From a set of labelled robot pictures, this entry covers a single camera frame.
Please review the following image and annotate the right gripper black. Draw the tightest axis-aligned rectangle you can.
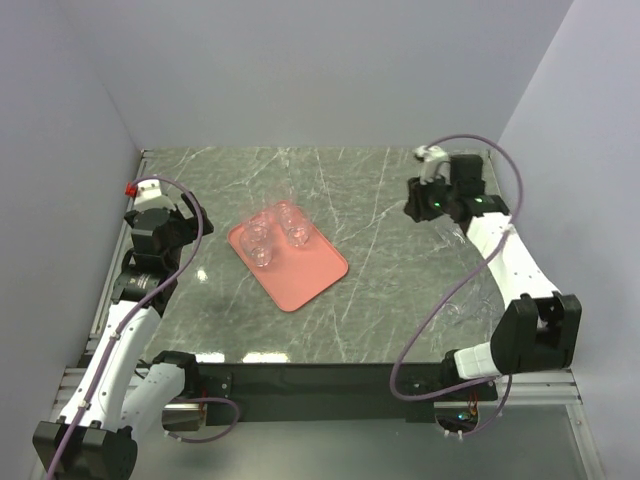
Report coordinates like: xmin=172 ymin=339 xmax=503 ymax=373
xmin=403 ymin=169 xmax=459 ymax=223

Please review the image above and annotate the clear glass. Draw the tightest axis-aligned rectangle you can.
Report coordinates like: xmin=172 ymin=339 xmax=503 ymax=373
xmin=266 ymin=183 xmax=296 ymax=229
xmin=243 ymin=210 xmax=271 ymax=241
xmin=281 ymin=211 xmax=311 ymax=247
xmin=434 ymin=218 xmax=468 ymax=247
xmin=240 ymin=226 xmax=273 ymax=267
xmin=438 ymin=299 xmax=469 ymax=328

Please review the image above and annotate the clear glass edge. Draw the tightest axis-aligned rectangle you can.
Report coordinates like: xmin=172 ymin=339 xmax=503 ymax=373
xmin=467 ymin=289 xmax=504 ymax=322

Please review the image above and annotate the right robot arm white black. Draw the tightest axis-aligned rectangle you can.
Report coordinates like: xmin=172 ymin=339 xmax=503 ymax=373
xmin=404 ymin=147 xmax=582 ymax=399

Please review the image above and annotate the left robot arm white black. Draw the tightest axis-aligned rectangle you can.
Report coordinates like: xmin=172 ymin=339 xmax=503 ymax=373
xmin=33 ymin=193 xmax=213 ymax=479

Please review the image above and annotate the salmon pink plastic tray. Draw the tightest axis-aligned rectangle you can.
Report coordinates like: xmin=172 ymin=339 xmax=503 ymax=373
xmin=227 ymin=205 xmax=349 ymax=312

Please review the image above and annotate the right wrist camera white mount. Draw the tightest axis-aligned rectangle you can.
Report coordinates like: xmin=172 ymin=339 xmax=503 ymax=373
xmin=413 ymin=145 xmax=449 ymax=185

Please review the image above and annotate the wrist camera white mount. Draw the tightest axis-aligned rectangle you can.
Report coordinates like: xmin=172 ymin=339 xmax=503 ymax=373
xmin=413 ymin=145 xmax=449 ymax=185
xmin=125 ymin=179 xmax=173 ymax=212

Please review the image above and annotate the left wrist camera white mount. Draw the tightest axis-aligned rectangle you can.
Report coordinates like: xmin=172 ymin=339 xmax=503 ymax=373
xmin=125 ymin=179 xmax=173 ymax=212

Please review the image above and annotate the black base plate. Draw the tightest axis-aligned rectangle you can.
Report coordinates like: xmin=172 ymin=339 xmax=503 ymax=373
xmin=164 ymin=360 xmax=481 ymax=431

